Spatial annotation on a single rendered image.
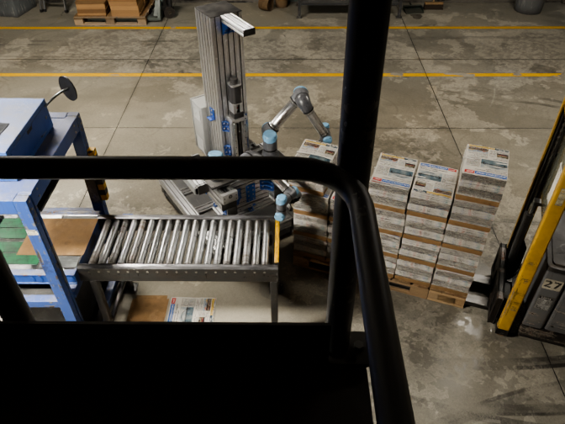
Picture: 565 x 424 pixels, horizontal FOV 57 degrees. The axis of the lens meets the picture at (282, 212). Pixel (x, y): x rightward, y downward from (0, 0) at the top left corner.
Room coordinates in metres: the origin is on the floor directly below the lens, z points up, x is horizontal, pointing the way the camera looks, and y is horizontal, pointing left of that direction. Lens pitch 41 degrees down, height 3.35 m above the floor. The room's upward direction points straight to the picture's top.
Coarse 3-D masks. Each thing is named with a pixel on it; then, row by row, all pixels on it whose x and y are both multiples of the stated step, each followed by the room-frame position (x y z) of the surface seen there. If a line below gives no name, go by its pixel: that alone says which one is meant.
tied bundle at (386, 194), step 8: (376, 184) 2.95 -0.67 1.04; (384, 184) 2.94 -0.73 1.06; (376, 192) 2.95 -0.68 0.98; (384, 192) 2.93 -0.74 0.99; (392, 192) 2.91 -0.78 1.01; (400, 192) 2.89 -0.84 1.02; (408, 192) 2.87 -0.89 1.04; (376, 200) 2.95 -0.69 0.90; (384, 200) 2.92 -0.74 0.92; (392, 200) 2.91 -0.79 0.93; (400, 200) 2.89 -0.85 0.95; (408, 200) 2.95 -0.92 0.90; (400, 208) 2.88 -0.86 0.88
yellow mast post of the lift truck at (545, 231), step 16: (560, 176) 2.44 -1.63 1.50; (560, 192) 2.40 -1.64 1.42; (560, 208) 2.38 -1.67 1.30; (544, 224) 2.40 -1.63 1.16; (544, 240) 2.39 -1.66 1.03; (528, 256) 2.41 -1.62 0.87; (528, 272) 2.39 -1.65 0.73; (512, 288) 2.44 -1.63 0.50; (528, 288) 2.38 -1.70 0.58; (512, 304) 2.39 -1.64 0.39; (512, 320) 2.38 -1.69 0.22
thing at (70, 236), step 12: (48, 228) 2.78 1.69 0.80; (60, 228) 2.78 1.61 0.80; (72, 228) 2.78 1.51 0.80; (84, 228) 2.78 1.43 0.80; (24, 240) 2.66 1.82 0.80; (60, 240) 2.66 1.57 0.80; (72, 240) 2.66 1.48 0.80; (84, 240) 2.66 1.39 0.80; (24, 252) 2.54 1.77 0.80; (60, 252) 2.53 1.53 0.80; (72, 252) 2.53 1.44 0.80
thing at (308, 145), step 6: (306, 144) 3.44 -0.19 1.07; (312, 144) 3.43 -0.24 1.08; (318, 144) 3.43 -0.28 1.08; (324, 144) 3.43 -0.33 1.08; (330, 144) 3.43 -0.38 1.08; (300, 150) 3.37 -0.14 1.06; (306, 150) 3.37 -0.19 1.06; (312, 150) 3.37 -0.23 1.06; (318, 150) 3.36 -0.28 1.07; (324, 150) 3.36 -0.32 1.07; (330, 150) 3.36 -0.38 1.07; (336, 150) 3.36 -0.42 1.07; (330, 156) 3.28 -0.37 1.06; (336, 156) 3.34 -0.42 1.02; (336, 162) 3.38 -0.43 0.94
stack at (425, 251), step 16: (304, 208) 3.13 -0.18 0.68; (320, 208) 3.09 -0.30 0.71; (304, 224) 3.12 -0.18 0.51; (320, 224) 3.08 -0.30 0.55; (384, 224) 2.92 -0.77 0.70; (400, 224) 2.88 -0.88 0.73; (416, 224) 2.84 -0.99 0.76; (432, 224) 2.80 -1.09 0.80; (304, 240) 3.13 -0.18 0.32; (320, 240) 3.09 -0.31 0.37; (384, 240) 2.90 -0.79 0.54; (400, 240) 2.87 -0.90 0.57; (304, 256) 3.15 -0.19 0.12; (320, 256) 3.08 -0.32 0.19; (384, 256) 2.90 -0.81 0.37; (416, 256) 2.82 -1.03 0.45; (432, 256) 2.78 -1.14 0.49; (400, 272) 2.85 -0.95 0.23; (416, 272) 2.81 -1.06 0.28; (432, 272) 2.77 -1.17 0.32; (416, 288) 2.80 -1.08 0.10
